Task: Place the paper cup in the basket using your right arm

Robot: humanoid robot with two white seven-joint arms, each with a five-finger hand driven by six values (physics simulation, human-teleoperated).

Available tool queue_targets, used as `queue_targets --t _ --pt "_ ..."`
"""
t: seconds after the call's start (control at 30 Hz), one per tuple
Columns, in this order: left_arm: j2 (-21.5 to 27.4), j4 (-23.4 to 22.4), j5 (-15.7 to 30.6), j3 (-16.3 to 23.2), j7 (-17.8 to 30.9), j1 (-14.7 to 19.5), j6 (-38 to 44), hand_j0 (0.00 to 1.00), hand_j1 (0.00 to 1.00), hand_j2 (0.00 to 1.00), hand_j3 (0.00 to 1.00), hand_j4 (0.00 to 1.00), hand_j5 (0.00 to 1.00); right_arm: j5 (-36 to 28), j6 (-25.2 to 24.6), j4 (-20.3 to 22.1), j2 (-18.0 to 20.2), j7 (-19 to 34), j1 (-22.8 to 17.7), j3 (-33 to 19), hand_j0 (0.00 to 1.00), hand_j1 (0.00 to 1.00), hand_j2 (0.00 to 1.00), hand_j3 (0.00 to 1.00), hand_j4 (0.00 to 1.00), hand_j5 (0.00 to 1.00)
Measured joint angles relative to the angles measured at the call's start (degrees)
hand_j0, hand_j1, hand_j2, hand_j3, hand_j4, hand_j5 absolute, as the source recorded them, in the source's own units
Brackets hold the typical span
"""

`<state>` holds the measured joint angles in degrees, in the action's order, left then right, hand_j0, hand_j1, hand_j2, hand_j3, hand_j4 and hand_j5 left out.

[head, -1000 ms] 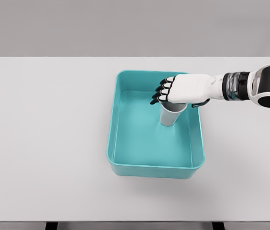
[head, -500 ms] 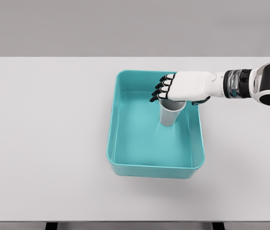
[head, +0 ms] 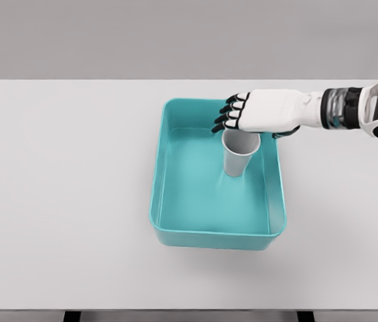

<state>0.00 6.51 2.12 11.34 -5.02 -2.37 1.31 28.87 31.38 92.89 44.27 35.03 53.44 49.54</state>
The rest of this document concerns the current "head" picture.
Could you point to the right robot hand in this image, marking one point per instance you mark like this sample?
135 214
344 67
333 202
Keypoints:
265 110

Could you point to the white paper cup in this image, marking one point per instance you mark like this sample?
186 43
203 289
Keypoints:
236 157

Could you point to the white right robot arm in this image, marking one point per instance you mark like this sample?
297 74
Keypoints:
350 107

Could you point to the teal plastic basket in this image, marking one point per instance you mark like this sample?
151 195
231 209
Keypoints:
209 201

